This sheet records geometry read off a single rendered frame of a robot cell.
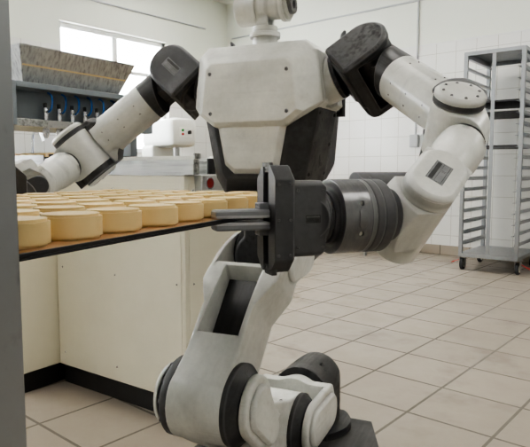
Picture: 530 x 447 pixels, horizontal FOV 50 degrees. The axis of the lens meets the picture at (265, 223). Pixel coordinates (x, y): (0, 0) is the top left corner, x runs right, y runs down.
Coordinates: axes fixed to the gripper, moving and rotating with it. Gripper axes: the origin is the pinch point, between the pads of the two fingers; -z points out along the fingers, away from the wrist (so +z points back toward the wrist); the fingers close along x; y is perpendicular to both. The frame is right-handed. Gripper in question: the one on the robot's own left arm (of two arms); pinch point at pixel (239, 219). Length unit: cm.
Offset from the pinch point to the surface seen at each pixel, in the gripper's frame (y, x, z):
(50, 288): -176, -40, -18
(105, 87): -201, 42, 8
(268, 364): -169, -79, 72
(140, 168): -138, 7, 12
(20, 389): 26.7, -6.6, -21.8
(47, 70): -184, 45, -16
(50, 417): -146, -80, -20
